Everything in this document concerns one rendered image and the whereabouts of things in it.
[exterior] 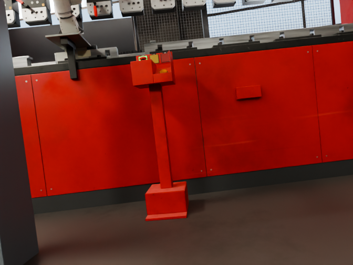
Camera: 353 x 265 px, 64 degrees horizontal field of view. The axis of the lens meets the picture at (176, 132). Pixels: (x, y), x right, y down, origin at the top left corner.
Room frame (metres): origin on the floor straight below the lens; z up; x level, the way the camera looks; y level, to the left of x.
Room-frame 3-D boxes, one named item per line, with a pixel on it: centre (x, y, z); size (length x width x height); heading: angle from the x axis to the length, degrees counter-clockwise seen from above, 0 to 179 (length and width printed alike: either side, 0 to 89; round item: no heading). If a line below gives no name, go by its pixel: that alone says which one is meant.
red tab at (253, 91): (1.71, -0.46, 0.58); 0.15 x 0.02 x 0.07; 92
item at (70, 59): (1.64, 0.56, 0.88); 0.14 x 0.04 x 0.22; 2
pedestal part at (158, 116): (1.48, 0.08, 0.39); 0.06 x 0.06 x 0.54; 85
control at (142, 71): (1.48, 0.08, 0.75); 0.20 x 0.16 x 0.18; 85
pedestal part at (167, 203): (1.45, 0.08, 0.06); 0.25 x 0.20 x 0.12; 175
